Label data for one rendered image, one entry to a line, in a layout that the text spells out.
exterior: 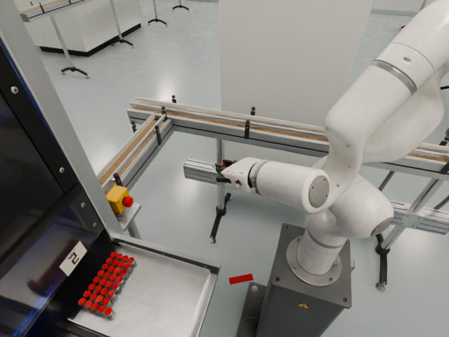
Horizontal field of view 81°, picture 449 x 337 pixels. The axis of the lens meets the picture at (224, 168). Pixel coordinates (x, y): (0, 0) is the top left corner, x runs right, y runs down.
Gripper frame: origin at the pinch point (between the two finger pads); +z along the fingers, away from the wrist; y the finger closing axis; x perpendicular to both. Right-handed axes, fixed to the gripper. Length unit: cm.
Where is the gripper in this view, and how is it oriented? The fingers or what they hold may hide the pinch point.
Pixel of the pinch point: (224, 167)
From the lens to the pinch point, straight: 74.8
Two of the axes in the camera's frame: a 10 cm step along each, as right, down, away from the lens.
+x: -2.8, -8.9, -3.5
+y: 7.8, -4.3, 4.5
